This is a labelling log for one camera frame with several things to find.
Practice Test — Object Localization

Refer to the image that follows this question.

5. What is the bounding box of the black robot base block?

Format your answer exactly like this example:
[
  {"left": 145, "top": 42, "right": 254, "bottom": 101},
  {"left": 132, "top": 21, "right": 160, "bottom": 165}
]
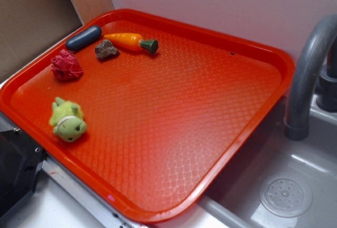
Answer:
[{"left": 1, "top": 128, "right": 45, "bottom": 220}]

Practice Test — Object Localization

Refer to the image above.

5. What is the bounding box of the red plastic tray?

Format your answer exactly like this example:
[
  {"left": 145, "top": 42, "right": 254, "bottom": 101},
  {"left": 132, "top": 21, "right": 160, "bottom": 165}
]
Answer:
[{"left": 1, "top": 9, "right": 295, "bottom": 224}]

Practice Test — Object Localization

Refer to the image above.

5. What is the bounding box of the orange toy carrot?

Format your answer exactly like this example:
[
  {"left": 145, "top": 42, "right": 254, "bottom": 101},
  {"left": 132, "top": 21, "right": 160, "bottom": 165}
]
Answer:
[{"left": 103, "top": 33, "right": 159, "bottom": 54}]

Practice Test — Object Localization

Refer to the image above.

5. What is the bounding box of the brown rock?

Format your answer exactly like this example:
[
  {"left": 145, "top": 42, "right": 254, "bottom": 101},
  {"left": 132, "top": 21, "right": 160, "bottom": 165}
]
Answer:
[{"left": 94, "top": 39, "right": 120, "bottom": 60}]

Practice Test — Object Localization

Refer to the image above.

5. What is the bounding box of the dark blue oblong capsule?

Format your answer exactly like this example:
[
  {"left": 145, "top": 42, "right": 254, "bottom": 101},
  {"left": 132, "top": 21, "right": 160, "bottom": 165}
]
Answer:
[{"left": 65, "top": 25, "right": 102, "bottom": 51}]

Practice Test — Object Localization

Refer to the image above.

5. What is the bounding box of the green plush turtle toy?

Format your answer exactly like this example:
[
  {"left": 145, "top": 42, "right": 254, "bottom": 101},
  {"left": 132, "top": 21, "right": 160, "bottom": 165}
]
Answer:
[{"left": 49, "top": 97, "right": 87, "bottom": 143}]

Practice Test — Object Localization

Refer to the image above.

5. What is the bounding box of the crumpled red paper ball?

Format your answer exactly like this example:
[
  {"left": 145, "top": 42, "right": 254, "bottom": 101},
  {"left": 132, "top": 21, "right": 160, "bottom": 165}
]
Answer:
[{"left": 51, "top": 49, "right": 84, "bottom": 81}]

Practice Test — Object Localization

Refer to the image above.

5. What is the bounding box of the grey toy sink basin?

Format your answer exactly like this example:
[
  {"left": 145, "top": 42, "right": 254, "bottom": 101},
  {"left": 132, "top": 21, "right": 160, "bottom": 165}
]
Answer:
[{"left": 197, "top": 93, "right": 337, "bottom": 228}]

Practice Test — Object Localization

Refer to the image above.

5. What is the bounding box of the brown cardboard panel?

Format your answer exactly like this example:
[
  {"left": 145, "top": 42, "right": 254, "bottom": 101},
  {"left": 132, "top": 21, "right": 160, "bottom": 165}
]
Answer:
[{"left": 1, "top": 0, "right": 82, "bottom": 81}]

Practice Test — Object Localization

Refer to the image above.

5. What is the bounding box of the grey toy faucet spout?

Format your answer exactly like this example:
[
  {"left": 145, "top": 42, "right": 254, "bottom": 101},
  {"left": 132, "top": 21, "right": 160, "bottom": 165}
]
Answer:
[{"left": 284, "top": 14, "right": 336, "bottom": 141}]

